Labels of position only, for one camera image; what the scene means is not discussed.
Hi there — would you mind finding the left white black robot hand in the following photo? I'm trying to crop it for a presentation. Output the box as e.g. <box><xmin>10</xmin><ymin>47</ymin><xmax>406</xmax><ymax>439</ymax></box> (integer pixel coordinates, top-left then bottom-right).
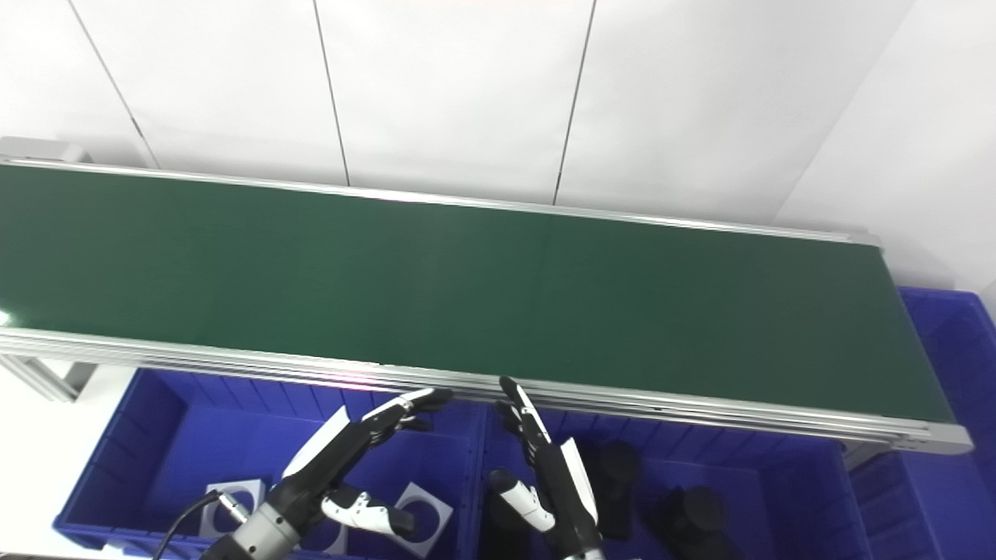
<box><xmin>268</xmin><ymin>387</ymin><xmax>455</xmax><ymax>541</ymax></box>

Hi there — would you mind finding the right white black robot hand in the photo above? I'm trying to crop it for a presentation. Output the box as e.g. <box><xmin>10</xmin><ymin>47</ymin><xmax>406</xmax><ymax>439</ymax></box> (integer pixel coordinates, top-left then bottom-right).
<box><xmin>489</xmin><ymin>376</ymin><xmax>609</xmax><ymax>560</ymax></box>

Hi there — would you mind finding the white square part round hole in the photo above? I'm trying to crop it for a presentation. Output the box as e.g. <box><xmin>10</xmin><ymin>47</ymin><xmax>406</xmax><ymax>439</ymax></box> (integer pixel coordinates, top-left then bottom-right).
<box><xmin>317</xmin><ymin>520</ymin><xmax>349</xmax><ymax>555</ymax></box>
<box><xmin>391</xmin><ymin>481</ymin><xmax>455</xmax><ymax>558</ymax></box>
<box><xmin>201</xmin><ymin>479</ymin><xmax>266</xmax><ymax>539</ymax></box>

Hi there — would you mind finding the black cylinder part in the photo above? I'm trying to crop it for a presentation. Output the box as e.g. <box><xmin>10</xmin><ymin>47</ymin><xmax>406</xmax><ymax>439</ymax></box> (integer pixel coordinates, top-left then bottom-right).
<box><xmin>656</xmin><ymin>485</ymin><xmax>734</xmax><ymax>560</ymax></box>
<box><xmin>593</xmin><ymin>439</ymin><xmax>644</xmax><ymax>543</ymax></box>

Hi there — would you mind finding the blue bin with white parts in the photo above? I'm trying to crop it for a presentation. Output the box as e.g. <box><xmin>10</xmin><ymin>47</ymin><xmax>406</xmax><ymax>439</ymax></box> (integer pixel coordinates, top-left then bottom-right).
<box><xmin>52</xmin><ymin>367</ymin><xmax>493</xmax><ymax>560</ymax></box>

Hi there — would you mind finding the blue bin with black cylinders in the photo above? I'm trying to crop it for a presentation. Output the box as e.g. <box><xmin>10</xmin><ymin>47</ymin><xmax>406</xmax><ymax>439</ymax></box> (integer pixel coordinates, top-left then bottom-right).
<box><xmin>477</xmin><ymin>403</ymin><xmax>874</xmax><ymax>560</ymax></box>

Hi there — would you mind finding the aluminium conveyor support leg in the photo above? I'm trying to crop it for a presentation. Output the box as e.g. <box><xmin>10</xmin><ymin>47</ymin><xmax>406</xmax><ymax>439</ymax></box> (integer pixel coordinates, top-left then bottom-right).
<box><xmin>0</xmin><ymin>353</ymin><xmax>99</xmax><ymax>404</ymax></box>

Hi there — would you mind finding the blue plastic bin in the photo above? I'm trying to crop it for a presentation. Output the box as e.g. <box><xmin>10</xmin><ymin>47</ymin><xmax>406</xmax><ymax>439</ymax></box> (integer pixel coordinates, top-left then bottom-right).
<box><xmin>847</xmin><ymin>285</ymin><xmax>996</xmax><ymax>560</ymax></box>

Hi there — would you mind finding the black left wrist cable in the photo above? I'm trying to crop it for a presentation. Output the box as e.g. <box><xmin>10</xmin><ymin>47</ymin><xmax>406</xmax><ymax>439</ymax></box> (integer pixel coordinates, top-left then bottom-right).
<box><xmin>150</xmin><ymin>490</ymin><xmax>251</xmax><ymax>560</ymax></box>

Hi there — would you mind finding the green conveyor belt aluminium frame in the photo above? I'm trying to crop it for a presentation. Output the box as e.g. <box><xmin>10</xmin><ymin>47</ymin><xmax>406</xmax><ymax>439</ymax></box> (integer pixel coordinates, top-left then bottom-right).
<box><xmin>0</xmin><ymin>136</ymin><xmax>975</xmax><ymax>457</ymax></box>

